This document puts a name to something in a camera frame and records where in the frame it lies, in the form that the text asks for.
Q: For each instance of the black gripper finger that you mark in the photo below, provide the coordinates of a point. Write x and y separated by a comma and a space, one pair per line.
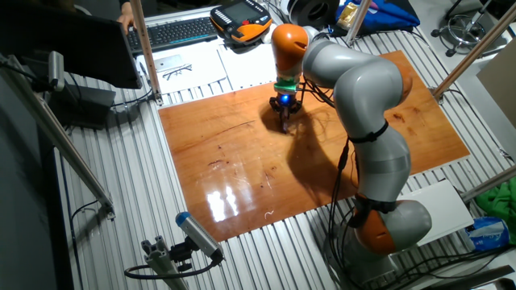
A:
294, 110
276, 108

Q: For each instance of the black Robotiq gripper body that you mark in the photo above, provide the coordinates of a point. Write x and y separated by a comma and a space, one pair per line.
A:
285, 100

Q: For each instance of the brown framed glasses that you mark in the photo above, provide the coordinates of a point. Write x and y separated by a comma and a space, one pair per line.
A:
285, 127

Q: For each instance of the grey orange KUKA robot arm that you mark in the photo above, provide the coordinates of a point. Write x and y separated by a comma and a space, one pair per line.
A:
363, 88

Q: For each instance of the black framed glasses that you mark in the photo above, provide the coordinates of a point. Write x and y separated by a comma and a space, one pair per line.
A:
177, 71

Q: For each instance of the person's hand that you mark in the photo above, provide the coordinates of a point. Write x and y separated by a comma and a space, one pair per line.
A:
127, 18

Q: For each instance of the white paper sheet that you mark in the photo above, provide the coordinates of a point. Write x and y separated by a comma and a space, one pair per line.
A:
246, 64
201, 72

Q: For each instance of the white computer mouse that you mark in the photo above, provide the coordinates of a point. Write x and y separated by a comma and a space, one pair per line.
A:
267, 38

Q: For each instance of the orange-brown wooden board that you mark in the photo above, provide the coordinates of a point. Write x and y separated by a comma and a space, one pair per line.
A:
193, 133

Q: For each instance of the orange black teach pendant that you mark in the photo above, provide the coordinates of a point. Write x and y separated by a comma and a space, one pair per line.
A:
242, 20

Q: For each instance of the gold wrapped packet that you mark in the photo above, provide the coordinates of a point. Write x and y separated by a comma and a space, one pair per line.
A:
346, 16

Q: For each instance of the silver smartphone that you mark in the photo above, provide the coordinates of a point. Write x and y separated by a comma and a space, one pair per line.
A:
169, 63

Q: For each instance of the black keyboard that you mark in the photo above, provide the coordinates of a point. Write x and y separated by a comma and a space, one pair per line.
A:
173, 34

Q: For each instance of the blue cloth bag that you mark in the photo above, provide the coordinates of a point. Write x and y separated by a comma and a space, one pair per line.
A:
391, 14

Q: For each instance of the white flat plate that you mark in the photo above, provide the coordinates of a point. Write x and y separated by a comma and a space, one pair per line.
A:
447, 213

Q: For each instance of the metal stool base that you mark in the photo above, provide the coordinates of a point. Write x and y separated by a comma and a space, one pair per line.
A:
463, 32

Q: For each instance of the short aluminium profile stand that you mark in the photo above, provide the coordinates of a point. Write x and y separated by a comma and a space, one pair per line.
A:
161, 262

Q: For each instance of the black box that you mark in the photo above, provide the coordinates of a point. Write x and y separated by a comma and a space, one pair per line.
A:
80, 104

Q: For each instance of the black monitor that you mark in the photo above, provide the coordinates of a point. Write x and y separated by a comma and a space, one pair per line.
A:
80, 44

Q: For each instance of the cardboard sheet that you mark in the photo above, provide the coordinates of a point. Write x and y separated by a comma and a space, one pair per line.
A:
502, 80

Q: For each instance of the green cloth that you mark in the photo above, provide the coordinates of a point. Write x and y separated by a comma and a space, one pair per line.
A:
500, 201

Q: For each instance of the blue tissue pack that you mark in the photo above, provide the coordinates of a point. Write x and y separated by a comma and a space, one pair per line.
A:
488, 233

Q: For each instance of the slim aluminium frame post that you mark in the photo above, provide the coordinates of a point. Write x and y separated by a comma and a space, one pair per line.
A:
356, 22

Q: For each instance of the upright aluminium frame post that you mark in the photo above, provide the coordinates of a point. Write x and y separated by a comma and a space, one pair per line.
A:
146, 48

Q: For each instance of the grey camera with blue end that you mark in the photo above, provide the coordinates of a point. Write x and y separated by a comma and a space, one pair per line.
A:
199, 235

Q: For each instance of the slanted aluminium frame post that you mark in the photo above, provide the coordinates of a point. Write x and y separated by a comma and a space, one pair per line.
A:
475, 50

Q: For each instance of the low aluminium frame beam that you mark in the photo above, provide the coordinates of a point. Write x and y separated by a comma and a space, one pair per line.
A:
488, 185

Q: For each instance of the long aluminium frame beam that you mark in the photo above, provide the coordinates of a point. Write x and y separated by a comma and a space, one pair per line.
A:
60, 137

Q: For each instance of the grey camera on frame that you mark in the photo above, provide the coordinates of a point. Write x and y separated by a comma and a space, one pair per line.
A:
56, 70

